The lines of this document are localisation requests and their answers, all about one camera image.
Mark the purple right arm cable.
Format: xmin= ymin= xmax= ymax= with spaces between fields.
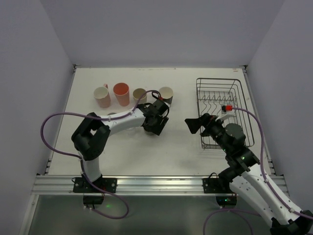
xmin=203 ymin=104 xmax=313 ymax=235

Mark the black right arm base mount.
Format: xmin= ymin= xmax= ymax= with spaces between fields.
xmin=202 ymin=172 xmax=237 ymax=208

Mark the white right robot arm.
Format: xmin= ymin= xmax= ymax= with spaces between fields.
xmin=185 ymin=114 xmax=313 ymax=235

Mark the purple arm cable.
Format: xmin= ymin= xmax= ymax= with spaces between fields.
xmin=203 ymin=104 xmax=313 ymax=235
xmin=40 ymin=89 xmax=130 ymax=219

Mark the beige cream cup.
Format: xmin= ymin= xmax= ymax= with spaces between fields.
xmin=133 ymin=88 xmax=147 ymax=104

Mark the black wire dish rack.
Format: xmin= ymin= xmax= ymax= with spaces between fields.
xmin=196 ymin=77 xmax=255 ymax=149

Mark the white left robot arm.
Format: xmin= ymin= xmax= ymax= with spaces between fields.
xmin=71 ymin=99 xmax=170 ymax=183

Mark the glossy black handled mug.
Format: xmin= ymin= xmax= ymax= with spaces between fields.
xmin=151 ymin=87 xmax=174 ymax=105

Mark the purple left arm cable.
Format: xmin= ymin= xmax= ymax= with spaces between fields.
xmin=40 ymin=89 xmax=130 ymax=219

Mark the clear glass cup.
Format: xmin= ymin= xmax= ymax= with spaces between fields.
xmin=127 ymin=127 xmax=136 ymax=134

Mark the glossy pink handled mug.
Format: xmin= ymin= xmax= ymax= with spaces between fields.
xmin=93 ymin=84 xmax=111 ymax=108

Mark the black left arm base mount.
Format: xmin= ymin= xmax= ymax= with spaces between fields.
xmin=71 ymin=176 xmax=117 ymax=208

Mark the matte pink tumbler cup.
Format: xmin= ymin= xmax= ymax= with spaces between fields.
xmin=113 ymin=83 xmax=130 ymax=107

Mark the aluminium mounting rail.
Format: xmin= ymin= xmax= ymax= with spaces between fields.
xmin=31 ymin=175 xmax=234 ymax=196

